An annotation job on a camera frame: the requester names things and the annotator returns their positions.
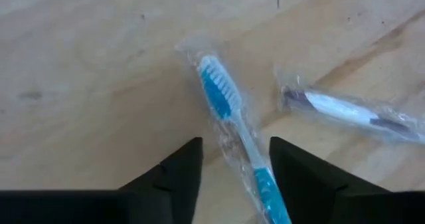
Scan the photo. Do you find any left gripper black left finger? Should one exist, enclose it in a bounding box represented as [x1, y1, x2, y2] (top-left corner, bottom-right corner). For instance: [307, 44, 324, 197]
[0, 136, 204, 224]

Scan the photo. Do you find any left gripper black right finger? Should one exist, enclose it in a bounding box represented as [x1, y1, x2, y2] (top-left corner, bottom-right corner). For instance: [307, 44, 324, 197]
[268, 136, 425, 224]

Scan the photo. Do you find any dark purple toothbrush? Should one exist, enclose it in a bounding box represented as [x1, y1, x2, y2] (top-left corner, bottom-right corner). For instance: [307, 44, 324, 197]
[275, 77, 425, 145]

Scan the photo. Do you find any blue toothbrush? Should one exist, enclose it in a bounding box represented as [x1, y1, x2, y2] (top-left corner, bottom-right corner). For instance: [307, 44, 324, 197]
[175, 39, 293, 224]

